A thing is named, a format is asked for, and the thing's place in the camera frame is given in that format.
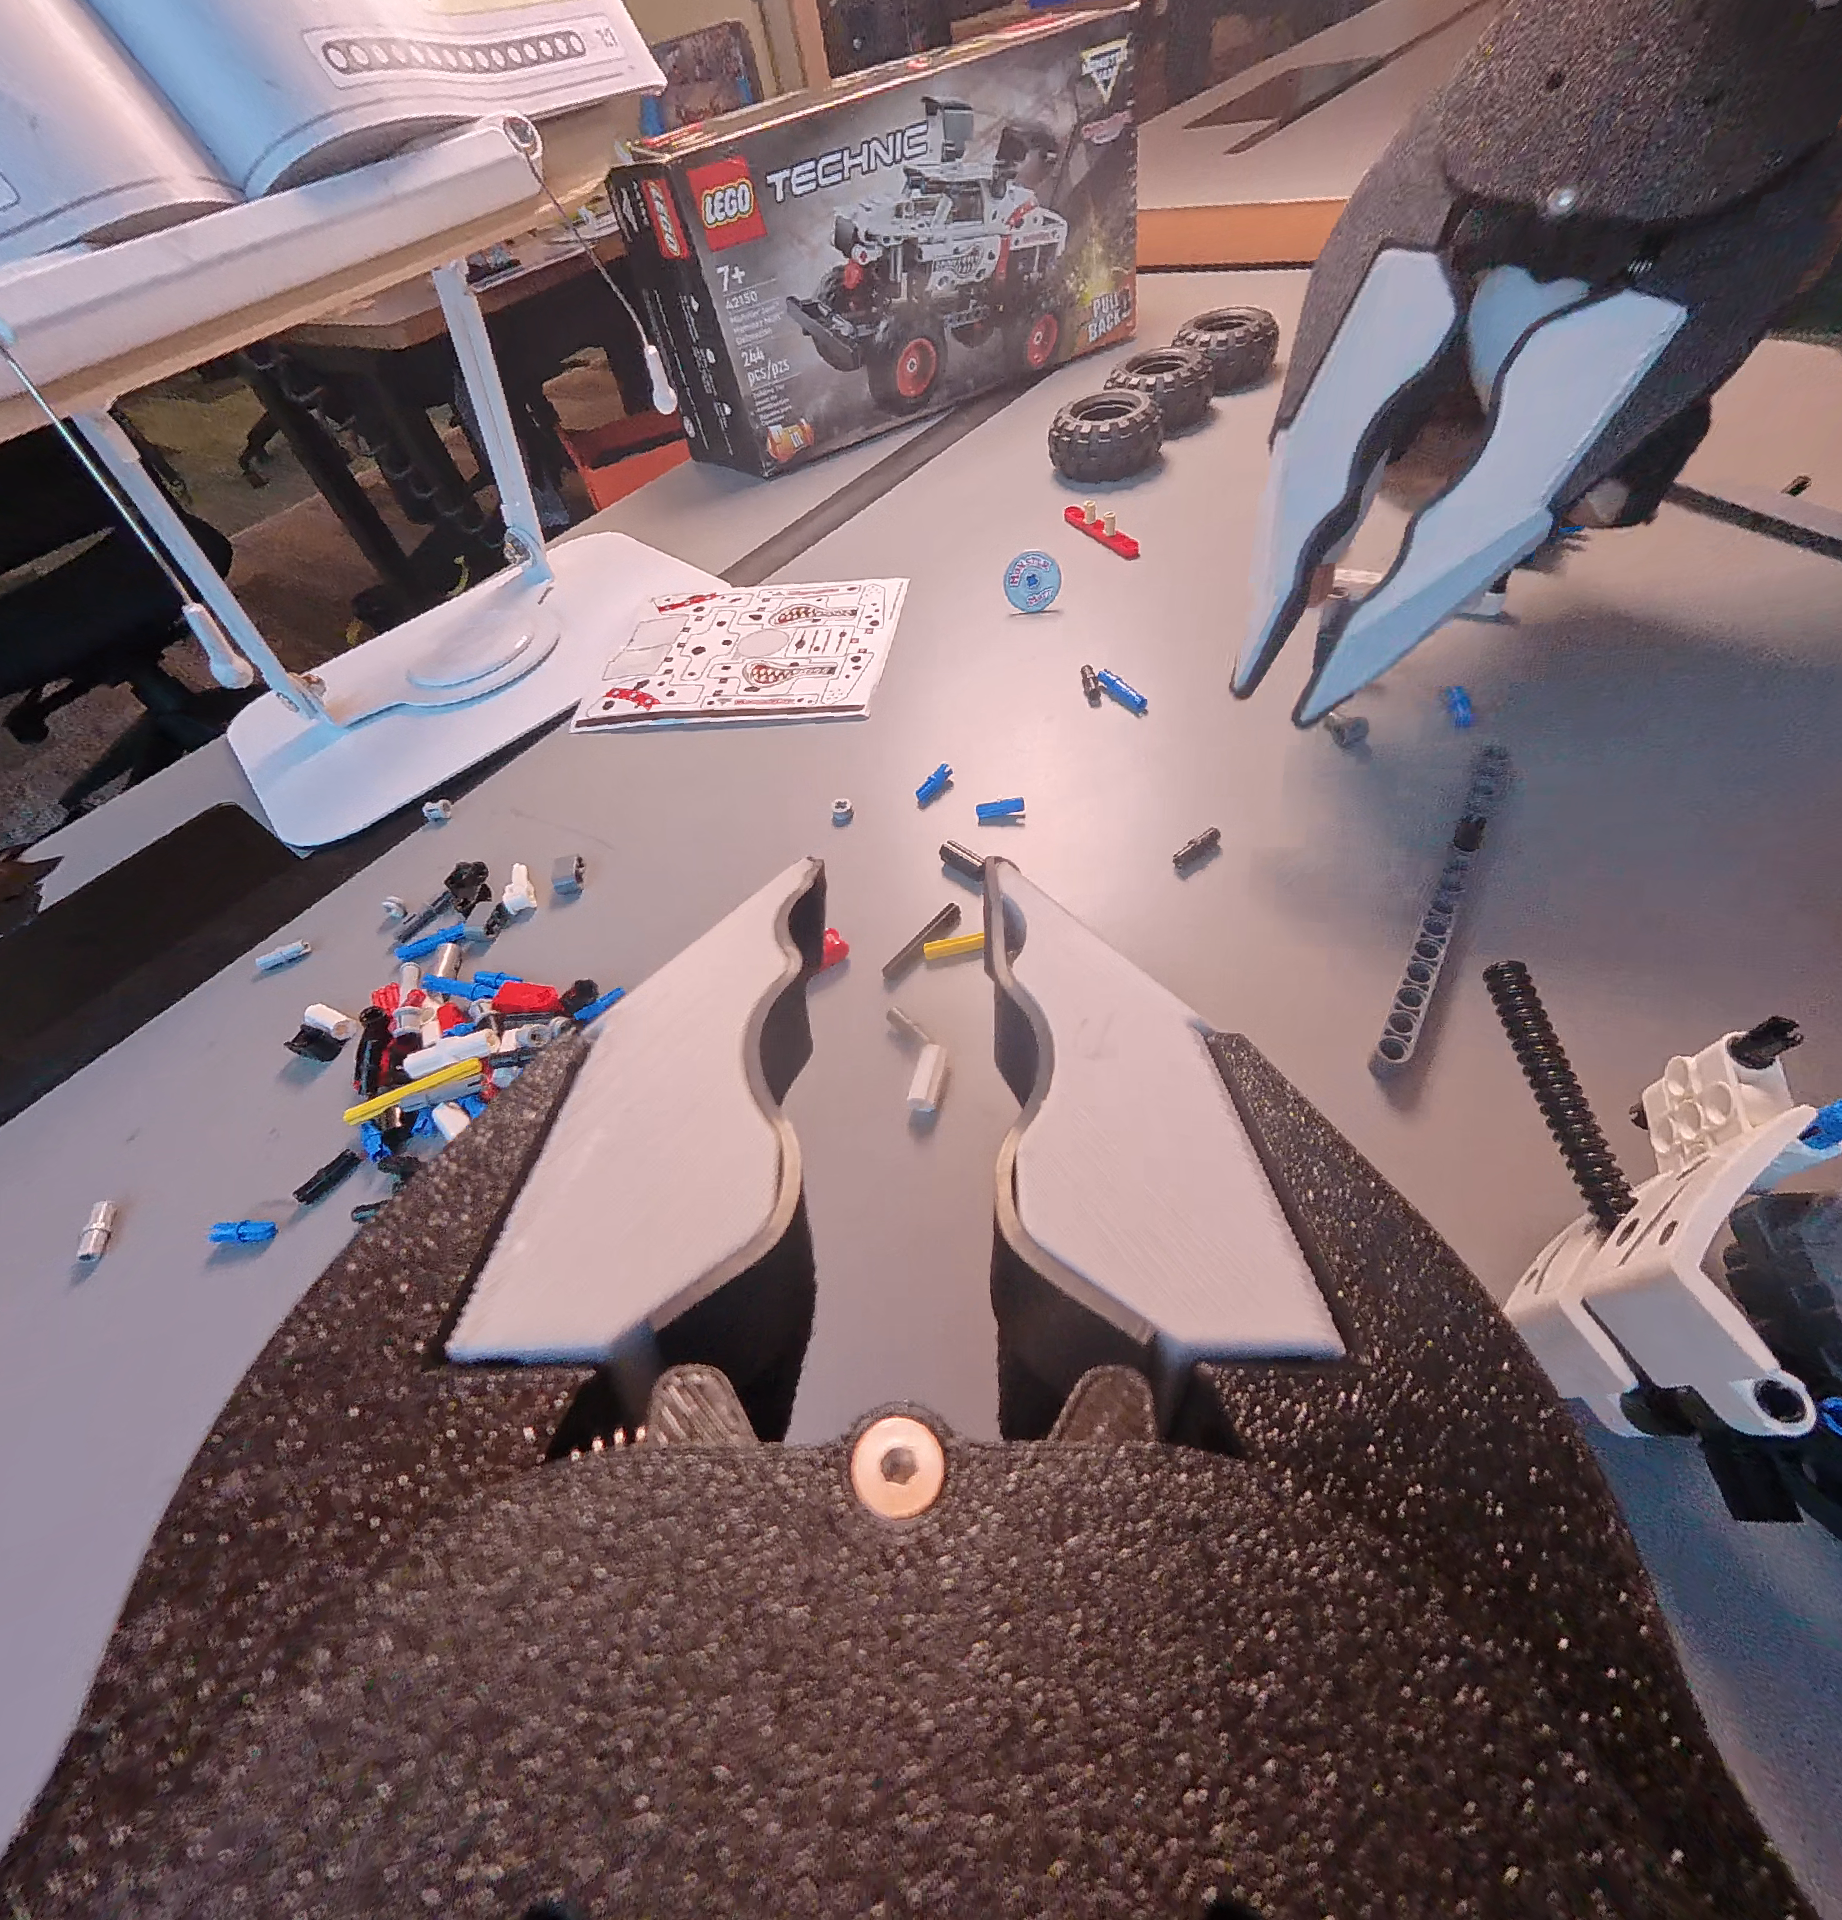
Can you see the black toy truck chassis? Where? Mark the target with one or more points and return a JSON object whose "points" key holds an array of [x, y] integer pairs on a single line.
{"points": [[1686, 1275]]}

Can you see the toy truck set box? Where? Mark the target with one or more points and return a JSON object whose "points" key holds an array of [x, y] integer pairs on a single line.
{"points": [[892, 256]]}

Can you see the small white block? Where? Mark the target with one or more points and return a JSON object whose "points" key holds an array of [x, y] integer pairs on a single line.
{"points": [[928, 1076]]}

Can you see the yellow axle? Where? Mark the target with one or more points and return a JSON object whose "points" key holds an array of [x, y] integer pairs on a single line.
{"points": [[954, 946]]}

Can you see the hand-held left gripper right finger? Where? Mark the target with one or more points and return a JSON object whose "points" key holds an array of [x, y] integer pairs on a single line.
{"points": [[1147, 1201]]}

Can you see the long grey holed beam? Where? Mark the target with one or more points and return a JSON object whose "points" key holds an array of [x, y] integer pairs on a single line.
{"points": [[1438, 931]]}

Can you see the black office chair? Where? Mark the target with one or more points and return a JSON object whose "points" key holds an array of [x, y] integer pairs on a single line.
{"points": [[53, 600]]}

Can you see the white book stand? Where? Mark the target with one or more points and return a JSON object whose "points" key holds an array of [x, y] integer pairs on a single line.
{"points": [[411, 736]]}

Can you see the black rubber tyre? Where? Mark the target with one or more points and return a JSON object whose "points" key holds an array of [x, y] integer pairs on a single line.
{"points": [[1229, 340], [1161, 382], [1105, 436]]}

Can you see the sticker sheet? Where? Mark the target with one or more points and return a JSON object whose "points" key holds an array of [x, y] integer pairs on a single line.
{"points": [[741, 651]]}

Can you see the grey table with wooden edge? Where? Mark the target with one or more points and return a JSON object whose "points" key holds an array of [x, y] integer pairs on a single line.
{"points": [[1236, 236]]}

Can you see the long black pin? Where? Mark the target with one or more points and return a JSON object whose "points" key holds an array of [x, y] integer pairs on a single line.
{"points": [[906, 1027]]}

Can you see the blue round printed disc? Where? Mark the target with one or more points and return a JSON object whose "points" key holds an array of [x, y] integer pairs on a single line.
{"points": [[1032, 580]]}

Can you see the grey desk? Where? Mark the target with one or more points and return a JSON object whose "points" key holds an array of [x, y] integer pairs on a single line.
{"points": [[1611, 840]]}

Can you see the red beam with tan pins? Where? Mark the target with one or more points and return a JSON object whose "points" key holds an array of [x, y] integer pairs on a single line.
{"points": [[1101, 530]]}

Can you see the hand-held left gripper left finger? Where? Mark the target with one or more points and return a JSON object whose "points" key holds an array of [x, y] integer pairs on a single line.
{"points": [[636, 1185]]}

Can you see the short blue connector pin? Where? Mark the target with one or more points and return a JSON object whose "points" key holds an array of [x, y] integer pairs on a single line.
{"points": [[933, 783]]}

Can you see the black axle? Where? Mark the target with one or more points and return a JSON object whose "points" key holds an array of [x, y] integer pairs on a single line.
{"points": [[921, 941]]}

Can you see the long blue pin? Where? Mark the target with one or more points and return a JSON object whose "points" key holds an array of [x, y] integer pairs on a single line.
{"points": [[1121, 691]]}

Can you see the open instruction booklet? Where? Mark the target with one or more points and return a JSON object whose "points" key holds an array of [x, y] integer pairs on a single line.
{"points": [[143, 120]]}

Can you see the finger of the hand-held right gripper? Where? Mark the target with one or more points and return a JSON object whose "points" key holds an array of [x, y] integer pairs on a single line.
{"points": [[1552, 421], [1342, 405]]}

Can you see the black tube connector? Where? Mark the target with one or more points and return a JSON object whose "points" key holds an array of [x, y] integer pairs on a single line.
{"points": [[962, 858]]}

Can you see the pile of assorted small bricks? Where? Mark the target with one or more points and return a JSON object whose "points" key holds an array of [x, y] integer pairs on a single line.
{"points": [[443, 1020]]}

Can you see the light grey pin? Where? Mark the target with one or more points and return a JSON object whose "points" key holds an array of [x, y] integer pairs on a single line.
{"points": [[98, 1226]]}

